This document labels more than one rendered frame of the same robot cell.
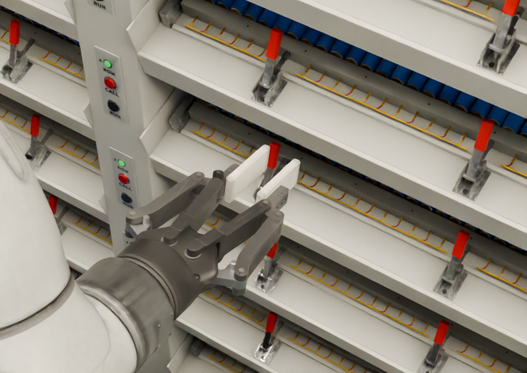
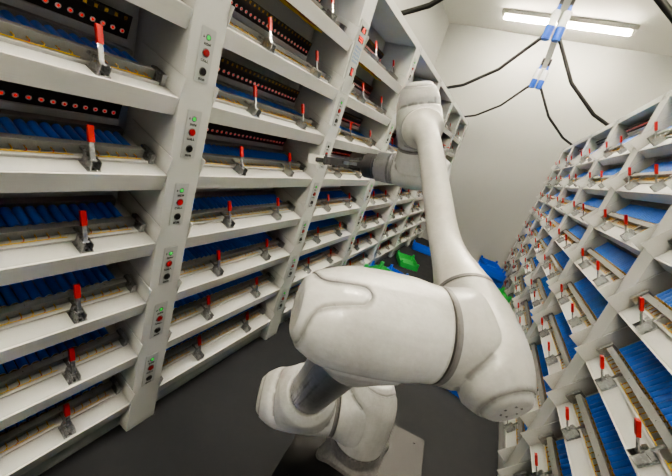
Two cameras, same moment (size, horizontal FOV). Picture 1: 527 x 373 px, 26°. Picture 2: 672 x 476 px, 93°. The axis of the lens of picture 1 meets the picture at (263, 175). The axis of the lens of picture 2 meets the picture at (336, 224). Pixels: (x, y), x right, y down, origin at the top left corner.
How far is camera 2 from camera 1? 151 cm
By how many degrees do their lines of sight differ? 83
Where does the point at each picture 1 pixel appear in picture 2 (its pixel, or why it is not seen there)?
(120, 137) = (173, 236)
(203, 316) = (178, 329)
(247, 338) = (198, 319)
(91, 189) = (124, 302)
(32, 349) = not seen: hidden behind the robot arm
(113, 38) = (188, 173)
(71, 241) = (87, 369)
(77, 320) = not seen: hidden behind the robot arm
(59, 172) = (99, 310)
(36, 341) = not seen: hidden behind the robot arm
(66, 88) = (120, 239)
